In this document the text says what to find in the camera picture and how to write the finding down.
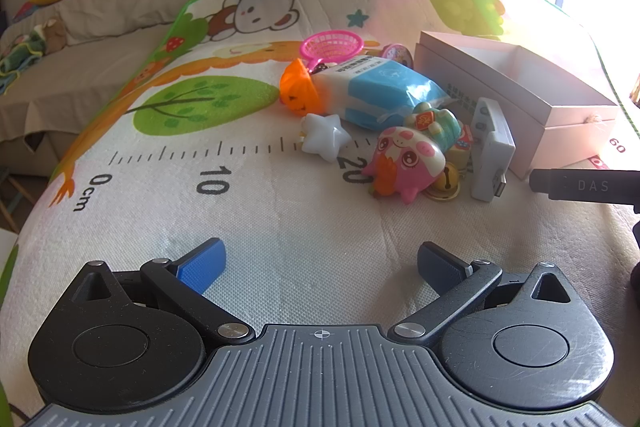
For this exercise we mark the gold bell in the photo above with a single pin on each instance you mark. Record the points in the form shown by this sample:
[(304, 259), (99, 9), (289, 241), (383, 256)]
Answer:
[(447, 188)]

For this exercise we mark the green figure toy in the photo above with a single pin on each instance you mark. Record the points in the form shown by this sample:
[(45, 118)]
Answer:
[(440, 127)]

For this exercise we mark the orange pumpkin toy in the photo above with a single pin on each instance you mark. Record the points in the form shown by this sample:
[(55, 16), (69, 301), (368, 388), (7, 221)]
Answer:
[(297, 87)]

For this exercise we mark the white power adapter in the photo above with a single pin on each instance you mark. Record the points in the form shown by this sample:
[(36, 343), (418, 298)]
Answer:
[(492, 157)]

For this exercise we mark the round pink disc toy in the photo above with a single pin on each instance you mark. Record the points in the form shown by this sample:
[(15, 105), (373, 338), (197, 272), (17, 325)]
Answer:
[(396, 54)]

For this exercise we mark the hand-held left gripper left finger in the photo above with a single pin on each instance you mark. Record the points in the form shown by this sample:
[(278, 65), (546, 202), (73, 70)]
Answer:
[(205, 264)]

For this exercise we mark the beige sofa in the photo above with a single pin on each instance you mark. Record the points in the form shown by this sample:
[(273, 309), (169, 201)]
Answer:
[(100, 37)]

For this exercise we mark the green knitted cloth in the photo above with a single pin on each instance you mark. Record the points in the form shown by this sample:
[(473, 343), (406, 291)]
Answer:
[(25, 49)]

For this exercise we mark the pink cardboard box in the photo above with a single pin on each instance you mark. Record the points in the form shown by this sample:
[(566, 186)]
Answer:
[(550, 127)]

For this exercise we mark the pink plastic strainer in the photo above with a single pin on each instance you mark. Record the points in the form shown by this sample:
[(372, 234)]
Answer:
[(330, 44)]

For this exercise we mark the pink cartoon figure toy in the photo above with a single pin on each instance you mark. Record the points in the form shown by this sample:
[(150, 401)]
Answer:
[(405, 157)]

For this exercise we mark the white star toy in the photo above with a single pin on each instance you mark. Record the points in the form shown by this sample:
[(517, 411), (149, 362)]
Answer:
[(322, 137)]

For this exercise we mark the blue white tissue pack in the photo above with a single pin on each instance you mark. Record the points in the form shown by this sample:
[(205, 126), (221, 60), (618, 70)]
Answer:
[(370, 92)]

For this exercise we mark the printed cartoon play mat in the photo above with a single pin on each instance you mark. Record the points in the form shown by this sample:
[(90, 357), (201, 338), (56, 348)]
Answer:
[(250, 217)]

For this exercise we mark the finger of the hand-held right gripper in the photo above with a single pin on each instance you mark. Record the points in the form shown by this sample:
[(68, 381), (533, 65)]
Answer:
[(585, 187)]

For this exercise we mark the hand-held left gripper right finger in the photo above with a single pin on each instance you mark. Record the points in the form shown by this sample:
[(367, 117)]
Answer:
[(440, 264)]

